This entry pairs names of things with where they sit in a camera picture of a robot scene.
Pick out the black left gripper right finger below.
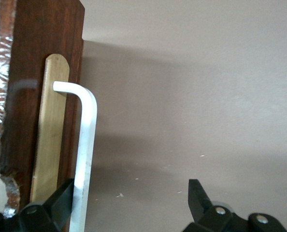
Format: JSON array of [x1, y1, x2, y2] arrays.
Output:
[[182, 179, 287, 232]]

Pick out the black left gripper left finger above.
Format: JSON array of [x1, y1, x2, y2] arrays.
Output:
[[0, 178, 75, 232]]

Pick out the white drawer handle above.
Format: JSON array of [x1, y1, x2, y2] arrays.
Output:
[[53, 81, 98, 232]]

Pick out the wooden drawer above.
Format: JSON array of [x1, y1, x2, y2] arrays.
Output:
[[0, 0, 86, 232]]

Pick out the flat light wooden stick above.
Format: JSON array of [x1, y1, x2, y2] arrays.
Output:
[[29, 53, 70, 204]]

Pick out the brown table mat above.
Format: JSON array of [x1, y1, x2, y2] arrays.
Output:
[[80, 0, 287, 232]]

